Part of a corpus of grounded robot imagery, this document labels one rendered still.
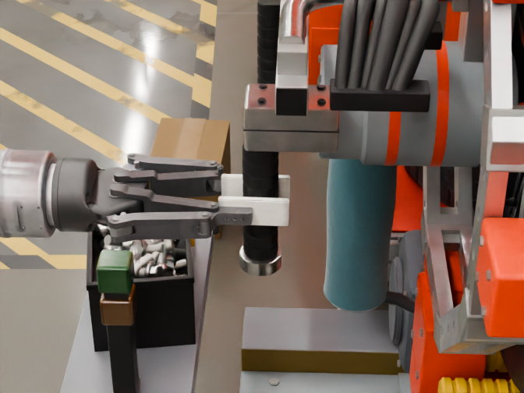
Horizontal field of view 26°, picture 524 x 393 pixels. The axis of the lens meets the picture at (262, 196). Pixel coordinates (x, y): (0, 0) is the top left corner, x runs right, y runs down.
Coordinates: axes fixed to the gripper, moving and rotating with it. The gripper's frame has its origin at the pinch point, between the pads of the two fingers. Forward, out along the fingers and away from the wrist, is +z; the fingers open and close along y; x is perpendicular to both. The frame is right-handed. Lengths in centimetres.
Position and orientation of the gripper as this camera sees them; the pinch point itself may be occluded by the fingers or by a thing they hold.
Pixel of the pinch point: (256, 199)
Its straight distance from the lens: 114.7
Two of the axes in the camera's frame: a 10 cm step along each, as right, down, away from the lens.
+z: 10.0, 0.2, -0.3
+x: 0.0, -8.3, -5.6
